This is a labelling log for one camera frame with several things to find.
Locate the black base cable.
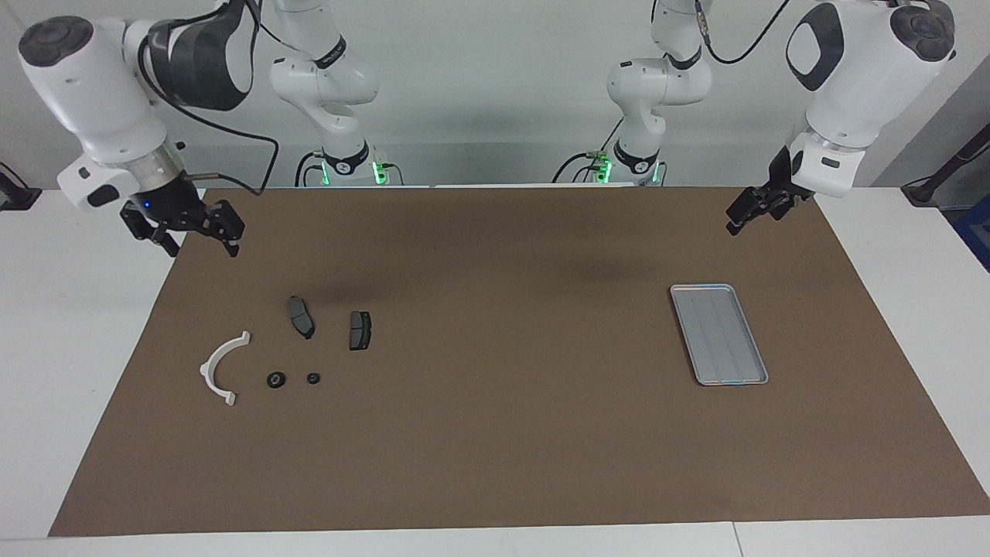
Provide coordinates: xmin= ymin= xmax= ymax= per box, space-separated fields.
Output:
xmin=551 ymin=116 xmax=626 ymax=185
xmin=294 ymin=149 xmax=329 ymax=187

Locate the brown paper table mat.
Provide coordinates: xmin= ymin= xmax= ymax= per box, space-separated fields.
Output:
xmin=48 ymin=184 xmax=990 ymax=538

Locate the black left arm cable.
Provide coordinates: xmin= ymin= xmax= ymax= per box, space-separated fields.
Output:
xmin=695 ymin=0 xmax=791 ymax=65

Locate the silver metal tray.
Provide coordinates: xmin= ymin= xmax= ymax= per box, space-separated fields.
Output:
xmin=670 ymin=284 xmax=770 ymax=387

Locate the white half ring bracket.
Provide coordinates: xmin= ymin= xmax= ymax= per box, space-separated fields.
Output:
xmin=200 ymin=331 xmax=252 ymax=407

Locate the long dark grey brake pad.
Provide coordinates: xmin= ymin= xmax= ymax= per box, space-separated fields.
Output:
xmin=287 ymin=296 xmax=316 ymax=340

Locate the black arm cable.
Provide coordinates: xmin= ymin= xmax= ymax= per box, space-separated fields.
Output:
xmin=695 ymin=0 xmax=791 ymax=65
xmin=139 ymin=0 xmax=281 ymax=194

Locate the black right base cable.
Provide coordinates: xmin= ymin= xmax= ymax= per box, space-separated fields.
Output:
xmin=294 ymin=149 xmax=329 ymax=187

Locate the black table clamp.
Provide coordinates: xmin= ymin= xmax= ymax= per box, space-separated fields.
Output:
xmin=0 ymin=161 xmax=42 ymax=211

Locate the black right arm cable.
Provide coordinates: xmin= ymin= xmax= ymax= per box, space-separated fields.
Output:
xmin=139 ymin=0 xmax=281 ymax=194

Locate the black left base cable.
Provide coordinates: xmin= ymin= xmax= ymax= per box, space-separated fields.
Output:
xmin=551 ymin=116 xmax=626 ymax=185

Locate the blue box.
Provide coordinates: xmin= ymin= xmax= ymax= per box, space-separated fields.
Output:
xmin=951 ymin=207 xmax=990 ymax=273

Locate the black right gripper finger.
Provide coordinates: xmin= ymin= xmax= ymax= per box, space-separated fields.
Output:
xmin=197 ymin=200 xmax=247 ymax=258
xmin=120 ymin=203 xmax=181 ymax=258

